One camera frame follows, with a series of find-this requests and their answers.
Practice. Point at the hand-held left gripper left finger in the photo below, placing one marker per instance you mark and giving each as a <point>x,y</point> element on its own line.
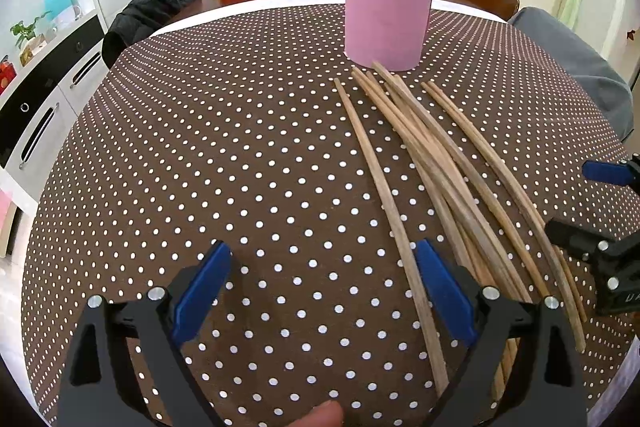
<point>205,292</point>

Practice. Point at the black and white cabinet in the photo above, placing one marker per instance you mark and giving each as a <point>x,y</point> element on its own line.
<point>50,57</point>

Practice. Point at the red gift box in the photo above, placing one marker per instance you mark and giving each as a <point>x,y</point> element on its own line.
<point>5,72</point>

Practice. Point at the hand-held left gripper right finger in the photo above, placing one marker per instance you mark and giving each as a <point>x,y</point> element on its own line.
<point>445,292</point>

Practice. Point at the pink cup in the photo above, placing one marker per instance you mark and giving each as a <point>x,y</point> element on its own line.
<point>385,12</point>

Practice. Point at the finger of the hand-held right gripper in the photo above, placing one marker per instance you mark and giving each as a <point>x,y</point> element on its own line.
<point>602,170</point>
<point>570,233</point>

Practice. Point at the pile of wooden chopsticks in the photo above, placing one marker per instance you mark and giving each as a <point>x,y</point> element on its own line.
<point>442,184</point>

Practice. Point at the person's left hand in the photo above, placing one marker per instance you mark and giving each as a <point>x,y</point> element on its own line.
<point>322,414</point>

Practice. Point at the brown polka-dot tablecloth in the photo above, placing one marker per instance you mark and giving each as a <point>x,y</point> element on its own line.
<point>225,132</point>

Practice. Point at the black jacket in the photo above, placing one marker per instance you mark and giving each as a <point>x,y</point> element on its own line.
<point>150,12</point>

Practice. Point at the pink box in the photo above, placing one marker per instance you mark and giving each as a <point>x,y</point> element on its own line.
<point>5,217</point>

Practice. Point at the teal appliance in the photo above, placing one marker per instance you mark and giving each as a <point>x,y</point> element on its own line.
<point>60,4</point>

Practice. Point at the potted plant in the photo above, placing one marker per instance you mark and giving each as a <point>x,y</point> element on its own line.
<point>27,32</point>

